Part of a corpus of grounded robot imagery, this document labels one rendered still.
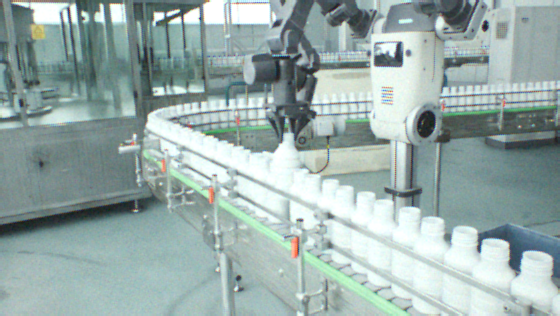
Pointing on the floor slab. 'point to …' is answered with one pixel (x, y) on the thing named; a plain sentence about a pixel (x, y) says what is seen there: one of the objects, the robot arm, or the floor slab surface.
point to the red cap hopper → (237, 35)
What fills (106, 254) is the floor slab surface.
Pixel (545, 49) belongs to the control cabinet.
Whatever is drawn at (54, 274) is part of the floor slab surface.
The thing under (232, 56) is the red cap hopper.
